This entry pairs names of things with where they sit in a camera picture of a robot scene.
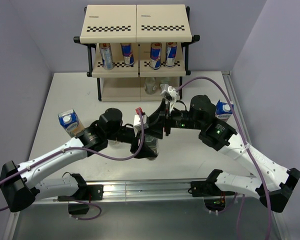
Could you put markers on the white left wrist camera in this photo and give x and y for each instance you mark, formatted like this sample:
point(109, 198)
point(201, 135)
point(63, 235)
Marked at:
point(141, 120)

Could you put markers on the beige three-tier shelf rack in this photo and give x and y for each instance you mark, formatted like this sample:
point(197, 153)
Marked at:
point(138, 25)

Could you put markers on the clear glass bottle green cap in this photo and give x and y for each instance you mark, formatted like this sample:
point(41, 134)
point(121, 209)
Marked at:
point(150, 85)
point(164, 81)
point(152, 143)
point(113, 143)

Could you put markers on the blue silver energy drink can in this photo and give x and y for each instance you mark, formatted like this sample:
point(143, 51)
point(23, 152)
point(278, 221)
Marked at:
point(170, 54)
point(155, 55)

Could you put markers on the blue Fontana juice carton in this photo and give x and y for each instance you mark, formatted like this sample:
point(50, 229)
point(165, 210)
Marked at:
point(70, 122)

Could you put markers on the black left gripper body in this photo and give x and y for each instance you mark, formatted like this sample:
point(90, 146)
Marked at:
point(125, 134)

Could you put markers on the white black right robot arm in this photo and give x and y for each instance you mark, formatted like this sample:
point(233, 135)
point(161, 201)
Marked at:
point(271, 183)

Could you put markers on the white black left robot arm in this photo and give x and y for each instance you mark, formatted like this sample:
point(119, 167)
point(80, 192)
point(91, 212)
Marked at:
point(22, 184)

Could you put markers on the aluminium mounting rail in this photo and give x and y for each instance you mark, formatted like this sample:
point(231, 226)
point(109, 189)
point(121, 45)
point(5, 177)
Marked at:
point(140, 190)

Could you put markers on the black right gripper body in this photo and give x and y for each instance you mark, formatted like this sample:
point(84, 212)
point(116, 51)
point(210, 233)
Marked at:
point(180, 119)

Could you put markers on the blue purple berry juice carton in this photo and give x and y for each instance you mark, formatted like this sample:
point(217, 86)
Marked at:
point(223, 111)

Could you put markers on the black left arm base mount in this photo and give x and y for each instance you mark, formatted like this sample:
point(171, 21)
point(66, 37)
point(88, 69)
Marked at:
point(81, 202)

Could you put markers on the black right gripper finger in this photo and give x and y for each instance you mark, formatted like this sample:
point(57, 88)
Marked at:
point(159, 114)
point(156, 131)

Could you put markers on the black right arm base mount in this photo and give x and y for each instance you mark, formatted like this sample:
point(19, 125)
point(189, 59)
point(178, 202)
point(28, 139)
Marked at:
point(216, 198)

